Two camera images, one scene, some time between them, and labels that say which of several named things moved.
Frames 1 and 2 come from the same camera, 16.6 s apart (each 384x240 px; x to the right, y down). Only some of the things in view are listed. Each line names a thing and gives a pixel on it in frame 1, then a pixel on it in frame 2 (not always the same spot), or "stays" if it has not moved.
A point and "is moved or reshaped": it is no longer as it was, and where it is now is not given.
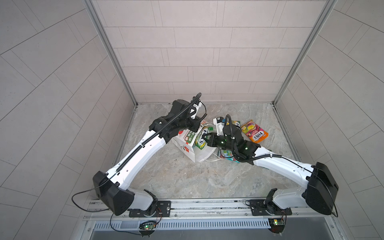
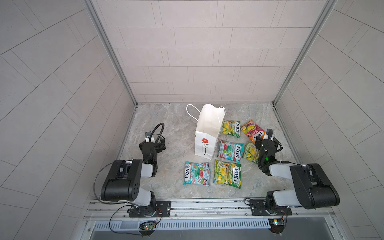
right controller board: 277,225 stays
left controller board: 149,226 stays
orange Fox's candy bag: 254,132 stays
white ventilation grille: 184,224 stays
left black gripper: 194,122 to 157,146
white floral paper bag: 185,140 is moved or reshaped
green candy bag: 200,141 to 227,173
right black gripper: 212,138 to 258,142
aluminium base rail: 290,209 stays
